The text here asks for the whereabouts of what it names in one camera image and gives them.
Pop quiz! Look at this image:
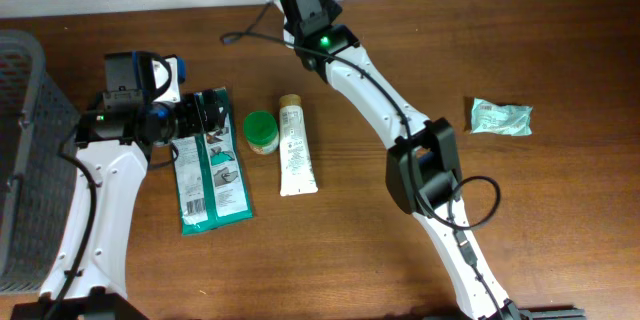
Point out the teal white wipes pack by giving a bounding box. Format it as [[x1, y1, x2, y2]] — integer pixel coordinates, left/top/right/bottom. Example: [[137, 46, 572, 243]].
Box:
[[172, 88, 253, 236]]

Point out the green lid jar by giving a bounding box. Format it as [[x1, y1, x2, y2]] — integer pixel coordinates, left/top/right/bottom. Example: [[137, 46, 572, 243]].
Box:
[[243, 111, 279, 155]]

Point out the white tube brown cap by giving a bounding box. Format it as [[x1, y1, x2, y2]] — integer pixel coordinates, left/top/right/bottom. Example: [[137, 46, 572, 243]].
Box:
[[279, 94, 318, 197]]

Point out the mint green wipes packet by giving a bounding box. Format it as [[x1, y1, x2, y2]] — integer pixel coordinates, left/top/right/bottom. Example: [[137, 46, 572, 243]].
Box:
[[471, 98, 533, 136]]

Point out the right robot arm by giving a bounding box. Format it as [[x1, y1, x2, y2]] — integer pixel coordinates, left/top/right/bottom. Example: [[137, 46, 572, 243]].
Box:
[[273, 0, 586, 319]]

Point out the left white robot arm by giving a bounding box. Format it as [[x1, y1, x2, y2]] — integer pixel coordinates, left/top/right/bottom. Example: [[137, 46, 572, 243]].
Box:
[[11, 51, 225, 319]]

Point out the grey plastic mesh basket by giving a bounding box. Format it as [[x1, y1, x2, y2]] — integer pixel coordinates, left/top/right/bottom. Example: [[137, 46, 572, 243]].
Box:
[[1, 30, 79, 295]]

